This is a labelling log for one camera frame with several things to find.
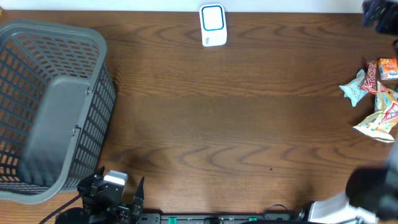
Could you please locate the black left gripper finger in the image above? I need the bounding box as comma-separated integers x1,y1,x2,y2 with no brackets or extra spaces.
133,177,145,212
78,166,105,189

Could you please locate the small orange box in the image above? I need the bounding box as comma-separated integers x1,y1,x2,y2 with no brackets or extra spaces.
378,58,398,80

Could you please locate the red snack bar wrapper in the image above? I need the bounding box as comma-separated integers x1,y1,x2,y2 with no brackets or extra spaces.
361,57,377,95

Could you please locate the green flushable wipes pack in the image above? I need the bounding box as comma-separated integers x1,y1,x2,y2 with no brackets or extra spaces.
339,70,368,107

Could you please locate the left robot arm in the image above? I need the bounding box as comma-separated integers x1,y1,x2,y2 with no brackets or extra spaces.
55,167,145,224

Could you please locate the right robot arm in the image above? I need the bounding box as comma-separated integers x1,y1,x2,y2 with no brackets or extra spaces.
295,58,397,223

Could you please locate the white barcode scanner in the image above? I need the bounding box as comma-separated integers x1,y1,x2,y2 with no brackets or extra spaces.
199,4,228,47

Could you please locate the grey plastic shopping basket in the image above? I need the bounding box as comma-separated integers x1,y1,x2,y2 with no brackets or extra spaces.
1,21,116,204

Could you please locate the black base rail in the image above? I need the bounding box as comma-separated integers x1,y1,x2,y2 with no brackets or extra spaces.
136,204,309,224

